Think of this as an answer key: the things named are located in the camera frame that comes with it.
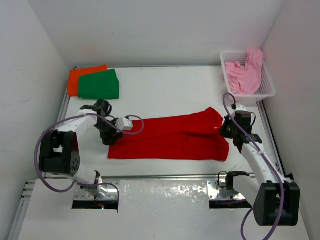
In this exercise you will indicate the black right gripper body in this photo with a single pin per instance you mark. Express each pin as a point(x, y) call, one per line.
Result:
point(227, 130)

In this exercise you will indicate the red t shirt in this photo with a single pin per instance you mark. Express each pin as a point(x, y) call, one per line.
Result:
point(186, 137)

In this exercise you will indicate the green t shirt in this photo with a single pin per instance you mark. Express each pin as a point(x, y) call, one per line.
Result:
point(102, 85)

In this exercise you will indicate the orange t shirt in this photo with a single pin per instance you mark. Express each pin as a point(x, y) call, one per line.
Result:
point(75, 74)

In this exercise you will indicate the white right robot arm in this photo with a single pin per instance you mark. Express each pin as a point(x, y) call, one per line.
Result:
point(274, 198)

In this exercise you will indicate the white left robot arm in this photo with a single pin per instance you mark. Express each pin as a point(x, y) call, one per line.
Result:
point(57, 151)

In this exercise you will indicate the pink t shirt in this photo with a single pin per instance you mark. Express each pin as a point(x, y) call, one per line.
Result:
point(245, 80)

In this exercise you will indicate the white plastic bin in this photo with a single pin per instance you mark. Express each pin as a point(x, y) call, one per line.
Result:
point(267, 88)

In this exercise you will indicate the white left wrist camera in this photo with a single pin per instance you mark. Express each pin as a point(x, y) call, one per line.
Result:
point(124, 124)

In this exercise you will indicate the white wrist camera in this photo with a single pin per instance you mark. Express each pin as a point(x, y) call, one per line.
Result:
point(241, 108)
point(124, 124)

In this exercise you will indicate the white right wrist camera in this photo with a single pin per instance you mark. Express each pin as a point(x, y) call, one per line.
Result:
point(241, 108)

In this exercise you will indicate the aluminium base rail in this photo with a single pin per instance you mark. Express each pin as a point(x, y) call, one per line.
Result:
point(160, 187)

